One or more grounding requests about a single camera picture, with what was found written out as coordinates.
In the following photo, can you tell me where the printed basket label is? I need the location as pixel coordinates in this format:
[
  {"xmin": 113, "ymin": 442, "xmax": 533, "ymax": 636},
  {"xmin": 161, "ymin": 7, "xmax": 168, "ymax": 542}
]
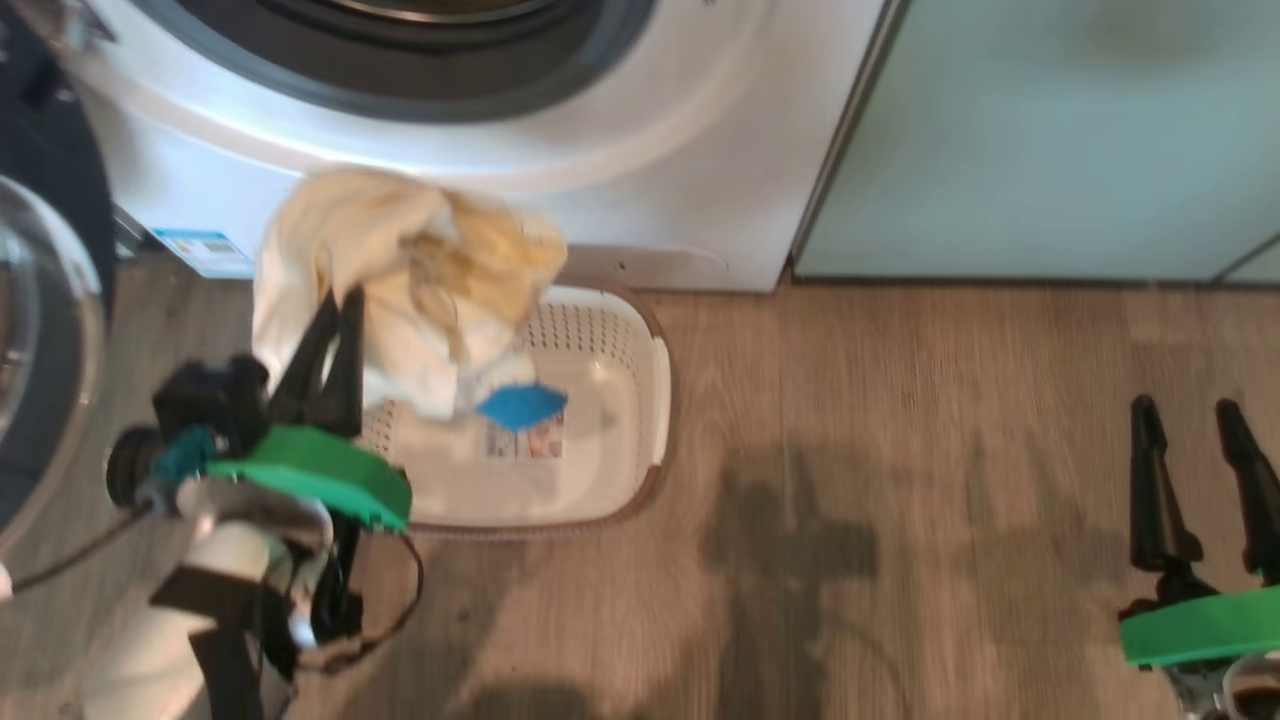
[{"xmin": 486, "ymin": 412, "xmax": 565, "ymax": 462}]

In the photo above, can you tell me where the cream garment with blue label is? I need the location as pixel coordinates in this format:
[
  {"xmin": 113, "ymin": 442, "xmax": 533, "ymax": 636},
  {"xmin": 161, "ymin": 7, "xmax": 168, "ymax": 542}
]
[{"xmin": 251, "ymin": 167, "xmax": 570, "ymax": 434}]

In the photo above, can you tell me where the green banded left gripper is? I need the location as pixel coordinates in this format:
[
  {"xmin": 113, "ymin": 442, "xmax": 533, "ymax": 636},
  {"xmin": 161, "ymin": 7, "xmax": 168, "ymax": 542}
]
[{"xmin": 205, "ymin": 285, "xmax": 414, "ymax": 533}]

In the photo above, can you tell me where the black round washing machine door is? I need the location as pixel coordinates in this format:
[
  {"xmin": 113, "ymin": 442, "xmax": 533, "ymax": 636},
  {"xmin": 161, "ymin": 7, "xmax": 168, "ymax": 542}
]
[{"xmin": 0, "ymin": 0, "xmax": 118, "ymax": 553}]

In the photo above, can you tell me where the teal left cable connector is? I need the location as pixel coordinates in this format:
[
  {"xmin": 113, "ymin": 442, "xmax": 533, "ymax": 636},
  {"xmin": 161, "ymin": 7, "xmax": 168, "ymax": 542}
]
[{"xmin": 135, "ymin": 425, "xmax": 219, "ymax": 513}]

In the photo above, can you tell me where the blue washing machine sticker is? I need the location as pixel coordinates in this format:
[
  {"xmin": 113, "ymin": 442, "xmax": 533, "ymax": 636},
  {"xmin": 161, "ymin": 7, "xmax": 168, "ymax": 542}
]
[{"xmin": 150, "ymin": 228, "xmax": 257, "ymax": 280}]

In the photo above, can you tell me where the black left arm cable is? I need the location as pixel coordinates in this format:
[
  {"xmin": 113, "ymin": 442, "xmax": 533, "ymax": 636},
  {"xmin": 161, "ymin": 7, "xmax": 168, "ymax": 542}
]
[{"xmin": 8, "ymin": 503, "xmax": 153, "ymax": 593}]

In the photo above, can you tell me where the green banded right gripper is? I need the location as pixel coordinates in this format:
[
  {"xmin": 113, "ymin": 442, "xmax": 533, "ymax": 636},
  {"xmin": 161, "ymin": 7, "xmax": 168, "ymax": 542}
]
[{"xmin": 1117, "ymin": 395, "xmax": 1280, "ymax": 671}]

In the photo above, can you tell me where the white washing machine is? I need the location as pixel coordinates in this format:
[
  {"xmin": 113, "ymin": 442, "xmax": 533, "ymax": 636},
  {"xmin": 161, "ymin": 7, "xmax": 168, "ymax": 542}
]
[{"xmin": 58, "ymin": 0, "xmax": 893, "ymax": 294}]

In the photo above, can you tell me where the thin black left gripper cable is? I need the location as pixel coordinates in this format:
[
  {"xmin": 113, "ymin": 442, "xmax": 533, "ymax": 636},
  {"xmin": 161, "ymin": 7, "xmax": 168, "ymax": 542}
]
[{"xmin": 290, "ymin": 520, "xmax": 427, "ymax": 673}]

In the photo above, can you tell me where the pale teal cabinet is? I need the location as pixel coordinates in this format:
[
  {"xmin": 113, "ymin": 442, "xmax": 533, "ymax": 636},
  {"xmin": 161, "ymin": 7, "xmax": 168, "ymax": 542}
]
[{"xmin": 793, "ymin": 0, "xmax": 1280, "ymax": 287}]

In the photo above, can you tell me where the black left arm strap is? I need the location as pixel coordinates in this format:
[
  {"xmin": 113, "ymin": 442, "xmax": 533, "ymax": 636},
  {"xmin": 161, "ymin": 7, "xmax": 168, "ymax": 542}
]
[{"xmin": 150, "ymin": 565, "xmax": 303, "ymax": 720}]

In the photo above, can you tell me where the white perforated laundry basket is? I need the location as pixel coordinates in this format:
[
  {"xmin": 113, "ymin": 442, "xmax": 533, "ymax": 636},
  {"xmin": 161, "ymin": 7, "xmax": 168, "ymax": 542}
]
[{"xmin": 355, "ymin": 280, "xmax": 674, "ymax": 538}]

